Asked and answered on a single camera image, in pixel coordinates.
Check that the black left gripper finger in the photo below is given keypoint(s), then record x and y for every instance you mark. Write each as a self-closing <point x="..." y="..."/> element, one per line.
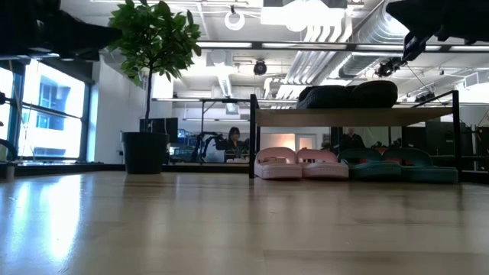
<point x="101" y="36"/>

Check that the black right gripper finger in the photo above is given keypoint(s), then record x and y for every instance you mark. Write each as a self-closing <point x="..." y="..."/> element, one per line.
<point x="416" y="15"/>

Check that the black rubber slide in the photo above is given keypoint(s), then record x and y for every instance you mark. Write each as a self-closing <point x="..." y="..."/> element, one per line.
<point x="324" y="97"/>
<point x="374" y="93"/>

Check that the green rubber slide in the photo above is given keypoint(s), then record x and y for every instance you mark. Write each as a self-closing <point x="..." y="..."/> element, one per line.
<point x="374" y="172"/>
<point x="428" y="173"/>

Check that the pink rubber slide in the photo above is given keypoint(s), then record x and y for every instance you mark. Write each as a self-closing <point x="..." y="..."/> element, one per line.
<point x="277" y="170"/>
<point x="324" y="170"/>

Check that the black background robot arm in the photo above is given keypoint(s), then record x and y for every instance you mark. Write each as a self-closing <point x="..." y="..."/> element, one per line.
<point x="202" y="143"/>

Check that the green artificial plant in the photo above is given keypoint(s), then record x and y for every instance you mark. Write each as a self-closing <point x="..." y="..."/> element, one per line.
<point x="153" y="38"/>

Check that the black ceiling spotlights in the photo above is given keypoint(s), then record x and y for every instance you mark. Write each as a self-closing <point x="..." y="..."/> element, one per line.
<point x="384" y="69"/>

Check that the black background monitor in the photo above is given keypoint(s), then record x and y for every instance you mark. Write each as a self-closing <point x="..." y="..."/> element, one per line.
<point x="168" y="128"/>

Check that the black background cabinet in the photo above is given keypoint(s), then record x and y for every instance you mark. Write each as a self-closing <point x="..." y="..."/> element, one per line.
<point x="439" y="137"/>

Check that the black plant pot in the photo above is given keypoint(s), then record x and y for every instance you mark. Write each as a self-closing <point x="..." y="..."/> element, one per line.
<point x="145" y="153"/>

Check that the person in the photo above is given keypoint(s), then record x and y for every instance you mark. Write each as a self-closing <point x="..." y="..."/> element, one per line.
<point x="351" y="140"/>
<point x="235" y="143"/>

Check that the black round ceiling fixture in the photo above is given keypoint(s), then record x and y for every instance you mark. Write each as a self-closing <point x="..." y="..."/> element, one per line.
<point x="260" y="68"/>

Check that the silver ventilation duct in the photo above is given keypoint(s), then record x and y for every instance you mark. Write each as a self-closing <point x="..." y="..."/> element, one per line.
<point x="359" y="66"/>

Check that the wooden shelf with black frame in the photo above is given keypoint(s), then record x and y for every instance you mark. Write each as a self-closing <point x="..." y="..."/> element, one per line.
<point x="344" y="116"/>

